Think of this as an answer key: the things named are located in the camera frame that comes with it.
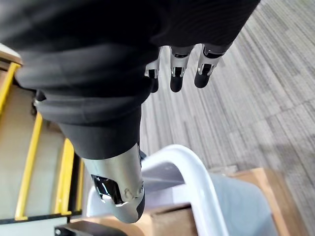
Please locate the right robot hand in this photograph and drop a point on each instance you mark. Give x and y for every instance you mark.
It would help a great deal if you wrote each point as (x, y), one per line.
(86, 73)

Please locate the yellow metal shelf rack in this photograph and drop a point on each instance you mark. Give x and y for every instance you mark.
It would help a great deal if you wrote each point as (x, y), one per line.
(29, 157)

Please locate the white plastic chair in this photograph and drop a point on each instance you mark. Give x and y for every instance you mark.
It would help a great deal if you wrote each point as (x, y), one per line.
(194, 186)

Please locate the brown cardboard box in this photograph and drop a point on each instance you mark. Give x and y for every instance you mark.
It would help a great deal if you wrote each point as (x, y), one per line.
(275, 194)

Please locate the black metal bracket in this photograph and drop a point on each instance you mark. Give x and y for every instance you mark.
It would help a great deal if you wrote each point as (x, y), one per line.
(66, 229)

